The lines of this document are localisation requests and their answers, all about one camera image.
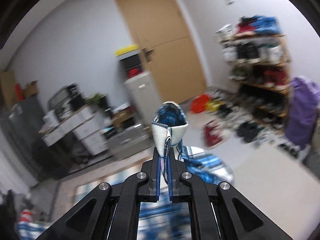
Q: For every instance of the blue white plaid shirt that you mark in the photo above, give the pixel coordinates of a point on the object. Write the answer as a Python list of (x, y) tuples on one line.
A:
[(115, 211)]

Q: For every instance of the red shoes on floor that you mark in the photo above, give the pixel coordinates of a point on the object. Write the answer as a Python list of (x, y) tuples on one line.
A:
[(212, 133)]

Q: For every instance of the wooden shoe rack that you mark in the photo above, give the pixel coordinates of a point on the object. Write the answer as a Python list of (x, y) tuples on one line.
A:
[(256, 51)]

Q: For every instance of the tan wooden door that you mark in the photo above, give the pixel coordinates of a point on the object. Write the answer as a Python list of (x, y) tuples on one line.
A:
[(168, 51)]

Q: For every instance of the grey metal cabinet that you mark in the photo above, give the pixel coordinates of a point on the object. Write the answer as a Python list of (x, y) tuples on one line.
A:
[(145, 96)]

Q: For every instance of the yellow lidded box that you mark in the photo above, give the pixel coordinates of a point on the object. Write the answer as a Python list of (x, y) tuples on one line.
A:
[(127, 52)]

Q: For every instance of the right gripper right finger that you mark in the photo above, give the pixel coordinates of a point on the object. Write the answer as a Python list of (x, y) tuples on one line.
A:
[(178, 192)]

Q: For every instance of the cardboard box on shelf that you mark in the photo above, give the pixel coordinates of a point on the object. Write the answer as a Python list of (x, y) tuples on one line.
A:
[(31, 89)]

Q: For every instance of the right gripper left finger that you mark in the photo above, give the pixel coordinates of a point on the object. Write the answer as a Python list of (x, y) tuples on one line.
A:
[(150, 189)]

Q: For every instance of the white drawer cabinet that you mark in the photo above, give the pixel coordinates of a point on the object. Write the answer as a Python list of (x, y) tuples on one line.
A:
[(86, 125)]

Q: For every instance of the purple hanging garment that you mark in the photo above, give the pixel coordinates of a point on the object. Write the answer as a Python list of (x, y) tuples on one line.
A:
[(303, 111)]

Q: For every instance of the orange bag on floor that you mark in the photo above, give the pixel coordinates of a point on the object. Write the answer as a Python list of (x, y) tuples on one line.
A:
[(198, 105)]

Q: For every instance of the checkered bed sheet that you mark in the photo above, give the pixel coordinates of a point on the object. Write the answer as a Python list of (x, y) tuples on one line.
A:
[(77, 193)]

